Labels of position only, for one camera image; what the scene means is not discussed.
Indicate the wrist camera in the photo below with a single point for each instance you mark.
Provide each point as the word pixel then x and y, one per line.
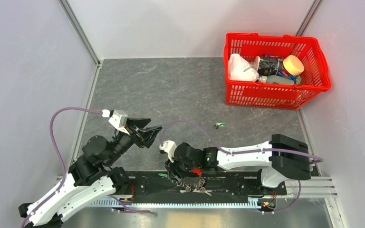
pixel 169 148
pixel 118 119

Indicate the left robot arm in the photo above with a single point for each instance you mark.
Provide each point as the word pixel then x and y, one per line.
pixel 90 177

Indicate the red plastic basket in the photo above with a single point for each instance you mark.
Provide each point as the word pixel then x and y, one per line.
pixel 314 80

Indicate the white plastic bag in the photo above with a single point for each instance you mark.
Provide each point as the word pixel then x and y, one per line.
pixel 240 69

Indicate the jar with beige lid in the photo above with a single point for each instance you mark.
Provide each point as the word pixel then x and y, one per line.
pixel 290 66

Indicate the grey slotted cable duct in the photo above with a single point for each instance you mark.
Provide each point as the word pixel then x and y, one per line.
pixel 109 202

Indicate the red black keyring holder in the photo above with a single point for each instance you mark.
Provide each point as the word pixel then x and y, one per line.
pixel 189 184

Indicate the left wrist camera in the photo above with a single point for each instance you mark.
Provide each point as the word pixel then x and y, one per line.
pixel 118 119

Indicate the grey green bottle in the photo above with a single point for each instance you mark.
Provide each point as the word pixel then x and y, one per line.
pixel 275 79

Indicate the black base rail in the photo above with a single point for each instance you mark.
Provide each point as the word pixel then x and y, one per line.
pixel 154 187

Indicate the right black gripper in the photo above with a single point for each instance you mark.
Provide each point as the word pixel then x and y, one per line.
pixel 173 171

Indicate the dark can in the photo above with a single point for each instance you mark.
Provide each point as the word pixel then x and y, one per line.
pixel 268 65

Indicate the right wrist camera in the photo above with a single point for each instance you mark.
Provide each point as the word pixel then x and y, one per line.
pixel 169 148

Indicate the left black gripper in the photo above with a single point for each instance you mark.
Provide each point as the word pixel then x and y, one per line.
pixel 148 134

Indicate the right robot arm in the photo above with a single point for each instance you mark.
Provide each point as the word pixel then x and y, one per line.
pixel 279 159

